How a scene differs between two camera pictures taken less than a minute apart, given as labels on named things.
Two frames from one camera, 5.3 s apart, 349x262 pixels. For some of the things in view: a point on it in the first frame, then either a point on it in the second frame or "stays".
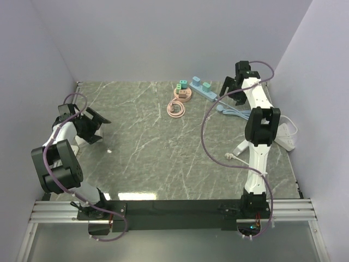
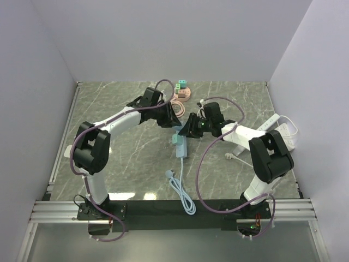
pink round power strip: x=184 y=95 stays
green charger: x=206 y=87 to x=177 y=139
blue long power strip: x=211 y=95 to x=181 y=150
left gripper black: x=95 y=123 to x=170 y=120
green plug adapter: x=183 y=84 stays
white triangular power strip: x=283 y=137 stays
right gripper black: x=228 y=83 to x=188 y=129
